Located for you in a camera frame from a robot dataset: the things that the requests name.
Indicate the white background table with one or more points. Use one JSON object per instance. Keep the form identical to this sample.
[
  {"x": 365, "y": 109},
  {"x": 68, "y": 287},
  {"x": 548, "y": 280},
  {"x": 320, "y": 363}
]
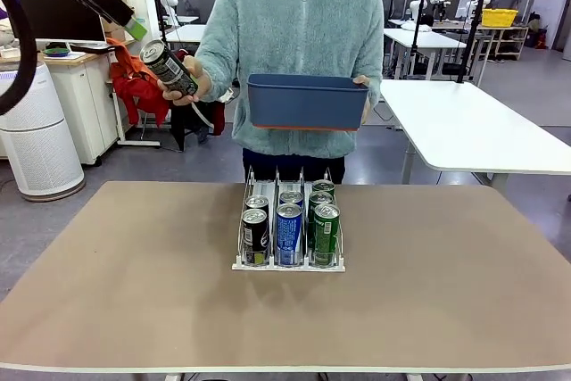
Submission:
[
  {"x": 185, "y": 34},
  {"x": 424, "y": 37}
]

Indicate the blue beverage can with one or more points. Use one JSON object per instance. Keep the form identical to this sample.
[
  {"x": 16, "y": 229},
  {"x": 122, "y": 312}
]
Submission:
[
  {"x": 291, "y": 197},
  {"x": 289, "y": 234}
]

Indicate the green dish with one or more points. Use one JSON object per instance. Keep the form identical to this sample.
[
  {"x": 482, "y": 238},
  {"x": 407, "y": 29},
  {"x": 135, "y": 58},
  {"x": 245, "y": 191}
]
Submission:
[{"x": 58, "y": 52}]

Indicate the person's left forearm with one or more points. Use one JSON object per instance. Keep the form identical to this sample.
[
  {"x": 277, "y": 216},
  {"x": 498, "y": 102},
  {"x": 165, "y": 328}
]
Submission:
[{"x": 377, "y": 86}]

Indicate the person's right hand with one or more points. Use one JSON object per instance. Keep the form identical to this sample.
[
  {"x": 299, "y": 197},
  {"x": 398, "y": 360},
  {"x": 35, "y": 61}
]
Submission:
[{"x": 204, "y": 84}]

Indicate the white air purifier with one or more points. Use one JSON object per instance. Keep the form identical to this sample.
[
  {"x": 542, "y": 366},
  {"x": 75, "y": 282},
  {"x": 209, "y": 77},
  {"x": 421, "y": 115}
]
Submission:
[{"x": 40, "y": 153}]

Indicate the white metal stand frame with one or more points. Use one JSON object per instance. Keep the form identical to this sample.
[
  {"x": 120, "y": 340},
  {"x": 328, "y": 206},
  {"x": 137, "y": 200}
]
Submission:
[{"x": 138, "y": 143}]

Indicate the person's right forearm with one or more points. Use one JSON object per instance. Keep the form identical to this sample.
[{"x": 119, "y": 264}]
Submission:
[{"x": 216, "y": 82}]

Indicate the orange jacket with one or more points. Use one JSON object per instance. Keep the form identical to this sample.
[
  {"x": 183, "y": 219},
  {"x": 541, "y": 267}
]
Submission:
[{"x": 138, "y": 82}]

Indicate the yellow plastic crate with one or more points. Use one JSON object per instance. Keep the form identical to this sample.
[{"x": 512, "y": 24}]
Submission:
[{"x": 499, "y": 19}]

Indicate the large white side table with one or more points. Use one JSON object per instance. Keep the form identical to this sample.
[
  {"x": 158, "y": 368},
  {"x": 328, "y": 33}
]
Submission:
[{"x": 468, "y": 131}]

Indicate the black computer monitor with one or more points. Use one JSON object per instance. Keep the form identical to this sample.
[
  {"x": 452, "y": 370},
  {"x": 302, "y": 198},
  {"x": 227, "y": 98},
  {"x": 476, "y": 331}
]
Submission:
[{"x": 49, "y": 19}]

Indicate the person's left hand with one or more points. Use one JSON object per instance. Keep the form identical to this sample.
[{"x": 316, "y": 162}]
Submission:
[{"x": 362, "y": 80}]

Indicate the red fire extinguisher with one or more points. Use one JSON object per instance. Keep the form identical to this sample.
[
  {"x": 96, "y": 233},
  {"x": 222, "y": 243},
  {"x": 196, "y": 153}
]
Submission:
[{"x": 540, "y": 38}]

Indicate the black and red jacket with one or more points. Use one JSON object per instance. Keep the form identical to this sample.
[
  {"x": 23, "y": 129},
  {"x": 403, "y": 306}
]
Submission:
[{"x": 187, "y": 126}]

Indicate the blue plastic bin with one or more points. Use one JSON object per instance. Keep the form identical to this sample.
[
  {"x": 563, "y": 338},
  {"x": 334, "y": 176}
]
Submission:
[{"x": 308, "y": 104}]

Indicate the person in teal fleece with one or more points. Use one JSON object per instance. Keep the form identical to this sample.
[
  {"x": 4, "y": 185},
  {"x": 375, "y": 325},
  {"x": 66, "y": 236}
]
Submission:
[{"x": 294, "y": 33}]

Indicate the clear plastic can dispenser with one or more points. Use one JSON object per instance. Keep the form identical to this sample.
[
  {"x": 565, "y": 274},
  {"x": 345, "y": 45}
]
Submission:
[{"x": 290, "y": 267}]

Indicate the wooden shelf frame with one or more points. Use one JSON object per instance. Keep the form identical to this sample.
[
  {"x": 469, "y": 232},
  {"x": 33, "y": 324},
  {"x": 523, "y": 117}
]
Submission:
[{"x": 508, "y": 28}]

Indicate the white desk cabinet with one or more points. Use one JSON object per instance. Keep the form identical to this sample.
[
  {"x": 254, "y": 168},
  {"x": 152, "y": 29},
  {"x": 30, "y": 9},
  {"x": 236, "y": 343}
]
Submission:
[{"x": 89, "y": 100}]

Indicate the brown cardboard box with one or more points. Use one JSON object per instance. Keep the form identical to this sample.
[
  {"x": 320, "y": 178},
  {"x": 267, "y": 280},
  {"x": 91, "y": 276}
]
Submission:
[{"x": 111, "y": 33}]

